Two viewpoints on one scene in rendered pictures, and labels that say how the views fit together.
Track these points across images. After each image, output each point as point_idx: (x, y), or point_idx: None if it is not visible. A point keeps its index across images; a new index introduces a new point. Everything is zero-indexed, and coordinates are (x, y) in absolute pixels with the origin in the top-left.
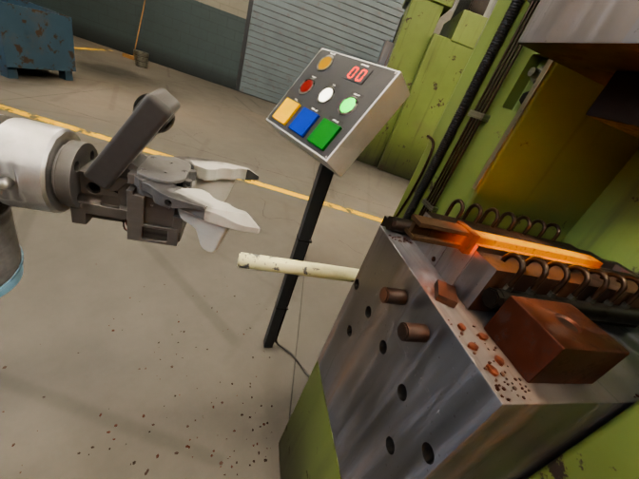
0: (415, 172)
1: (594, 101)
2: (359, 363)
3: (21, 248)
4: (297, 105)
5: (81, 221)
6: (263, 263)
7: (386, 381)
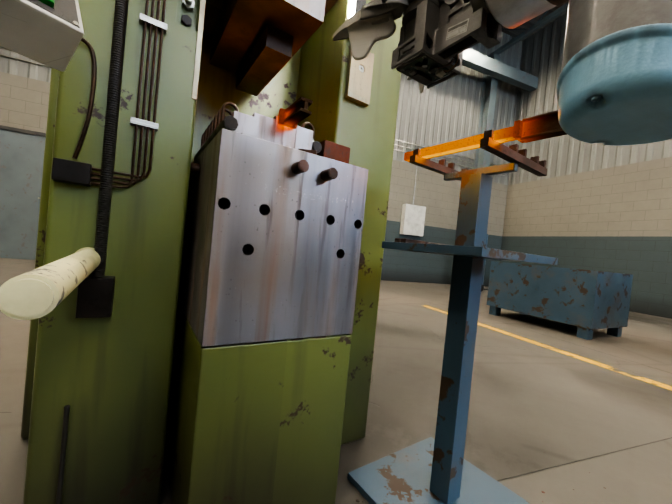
0: (64, 85)
1: (266, 38)
2: (284, 252)
3: (561, 72)
4: None
5: (492, 44)
6: (68, 276)
7: (316, 229)
